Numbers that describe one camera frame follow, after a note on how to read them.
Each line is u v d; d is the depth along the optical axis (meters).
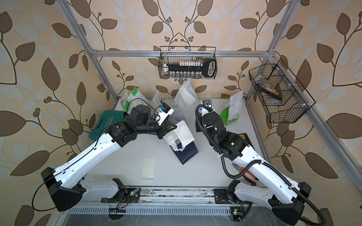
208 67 0.83
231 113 0.91
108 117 1.02
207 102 0.54
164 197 0.75
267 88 0.75
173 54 0.91
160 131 0.58
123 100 0.85
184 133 0.69
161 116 0.58
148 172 0.83
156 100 0.89
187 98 0.99
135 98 0.91
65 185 0.39
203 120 0.48
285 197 0.38
